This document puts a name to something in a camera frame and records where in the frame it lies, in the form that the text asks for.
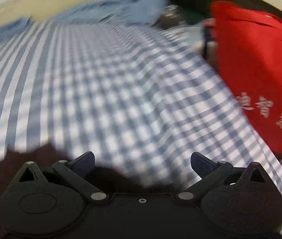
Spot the dark maroon graphic sweatshirt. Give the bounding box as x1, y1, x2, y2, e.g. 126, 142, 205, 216
0, 142, 174, 239

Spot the blue white checked bedsheet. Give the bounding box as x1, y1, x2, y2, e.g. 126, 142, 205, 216
0, 21, 282, 194

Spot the red fabric tote bag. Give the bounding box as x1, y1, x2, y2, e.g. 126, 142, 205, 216
211, 1, 282, 160

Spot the right blue star curtain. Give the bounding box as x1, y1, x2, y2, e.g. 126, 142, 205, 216
0, 0, 169, 39

